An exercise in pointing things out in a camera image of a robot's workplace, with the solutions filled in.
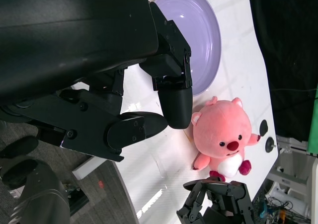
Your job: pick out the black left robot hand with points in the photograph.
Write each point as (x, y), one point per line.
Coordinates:
(74, 47)

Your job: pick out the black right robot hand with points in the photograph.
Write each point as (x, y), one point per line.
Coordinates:
(223, 204)

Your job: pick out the pink plush beaver doll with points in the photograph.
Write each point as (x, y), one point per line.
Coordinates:
(221, 132)

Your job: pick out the purple plastic plate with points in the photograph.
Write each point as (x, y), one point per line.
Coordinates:
(196, 35)

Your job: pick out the white equipment rack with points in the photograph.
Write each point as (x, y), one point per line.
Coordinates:
(293, 184)

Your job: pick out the black grommet with pin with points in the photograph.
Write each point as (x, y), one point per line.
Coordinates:
(269, 145)

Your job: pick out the black oval table grommet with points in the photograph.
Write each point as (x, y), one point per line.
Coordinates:
(263, 127)

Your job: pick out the green board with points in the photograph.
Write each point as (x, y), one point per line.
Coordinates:
(313, 124)

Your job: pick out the dark grey robot leg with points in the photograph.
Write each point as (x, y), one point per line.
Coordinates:
(37, 191)

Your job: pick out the black backdrop curtain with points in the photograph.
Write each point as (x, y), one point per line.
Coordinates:
(285, 47)

